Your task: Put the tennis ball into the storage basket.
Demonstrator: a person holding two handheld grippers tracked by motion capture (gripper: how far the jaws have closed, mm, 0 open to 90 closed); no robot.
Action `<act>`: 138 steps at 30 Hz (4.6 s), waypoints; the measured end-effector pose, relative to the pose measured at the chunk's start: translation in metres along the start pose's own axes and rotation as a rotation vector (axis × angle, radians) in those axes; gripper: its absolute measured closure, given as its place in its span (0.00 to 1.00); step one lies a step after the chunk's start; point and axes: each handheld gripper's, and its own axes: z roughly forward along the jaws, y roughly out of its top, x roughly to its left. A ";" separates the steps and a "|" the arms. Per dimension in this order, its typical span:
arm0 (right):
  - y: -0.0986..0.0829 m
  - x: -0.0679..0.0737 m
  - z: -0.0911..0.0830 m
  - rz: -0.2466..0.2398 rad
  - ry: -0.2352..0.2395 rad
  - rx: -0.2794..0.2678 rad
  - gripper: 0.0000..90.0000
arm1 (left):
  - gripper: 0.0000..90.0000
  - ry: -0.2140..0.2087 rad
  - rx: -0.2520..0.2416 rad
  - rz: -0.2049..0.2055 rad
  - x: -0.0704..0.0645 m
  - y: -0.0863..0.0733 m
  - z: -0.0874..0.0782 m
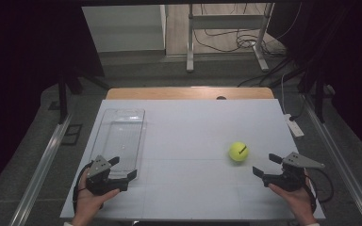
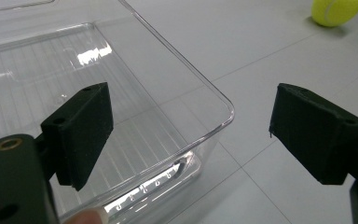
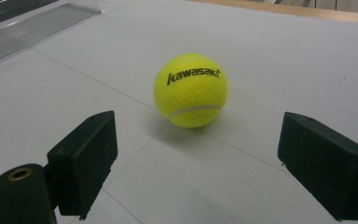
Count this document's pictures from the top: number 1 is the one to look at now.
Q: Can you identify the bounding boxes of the person's left hand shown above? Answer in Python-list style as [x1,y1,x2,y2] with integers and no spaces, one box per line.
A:
[72,185,121,226]

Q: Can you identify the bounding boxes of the grey metal desk frame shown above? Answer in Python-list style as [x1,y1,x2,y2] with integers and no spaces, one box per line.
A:
[186,3,275,73]

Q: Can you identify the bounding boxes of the wooden table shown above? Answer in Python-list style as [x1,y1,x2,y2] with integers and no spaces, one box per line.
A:
[106,87,275,101]

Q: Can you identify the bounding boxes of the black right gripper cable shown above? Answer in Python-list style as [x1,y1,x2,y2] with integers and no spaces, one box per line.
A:
[304,169,335,215]

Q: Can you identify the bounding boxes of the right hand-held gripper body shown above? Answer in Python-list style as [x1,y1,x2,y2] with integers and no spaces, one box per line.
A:
[262,152,326,192]

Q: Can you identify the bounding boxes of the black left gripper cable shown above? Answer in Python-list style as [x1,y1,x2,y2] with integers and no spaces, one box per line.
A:
[72,160,94,214]

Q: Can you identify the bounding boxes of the aluminium rail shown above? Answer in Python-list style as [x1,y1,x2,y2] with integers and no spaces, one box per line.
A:
[8,114,74,226]
[303,93,362,226]

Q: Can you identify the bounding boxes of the black floor frame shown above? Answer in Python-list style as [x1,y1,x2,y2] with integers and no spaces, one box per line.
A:
[60,123,84,146]

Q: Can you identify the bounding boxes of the person's right hand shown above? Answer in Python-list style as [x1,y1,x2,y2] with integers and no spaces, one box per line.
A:
[268,175,317,225]

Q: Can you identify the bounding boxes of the clear plastic container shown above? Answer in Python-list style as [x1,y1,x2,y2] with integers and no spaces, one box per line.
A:
[89,107,146,181]

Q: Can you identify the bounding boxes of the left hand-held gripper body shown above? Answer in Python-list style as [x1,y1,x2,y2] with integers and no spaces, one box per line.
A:
[85,154,130,196]

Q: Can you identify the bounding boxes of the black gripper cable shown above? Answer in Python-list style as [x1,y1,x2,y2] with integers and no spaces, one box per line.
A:
[304,169,335,215]
[72,160,94,214]

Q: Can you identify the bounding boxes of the white power strip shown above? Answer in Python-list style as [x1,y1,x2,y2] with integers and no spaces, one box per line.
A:
[283,113,305,138]

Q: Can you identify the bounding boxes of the yellow tennis ball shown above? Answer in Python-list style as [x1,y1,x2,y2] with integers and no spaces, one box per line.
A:
[228,141,250,163]

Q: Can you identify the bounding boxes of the white cabinet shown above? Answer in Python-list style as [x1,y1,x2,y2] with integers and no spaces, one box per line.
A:
[81,4,168,54]

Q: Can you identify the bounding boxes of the black stand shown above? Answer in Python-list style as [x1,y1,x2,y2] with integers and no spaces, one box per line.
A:
[57,67,111,125]
[270,62,328,124]

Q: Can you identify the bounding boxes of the black floor cables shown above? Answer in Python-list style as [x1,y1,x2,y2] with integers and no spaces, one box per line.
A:
[192,3,303,56]

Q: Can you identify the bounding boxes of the dark curtain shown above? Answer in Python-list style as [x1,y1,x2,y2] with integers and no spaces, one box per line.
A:
[267,0,362,156]
[0,0,106,202]

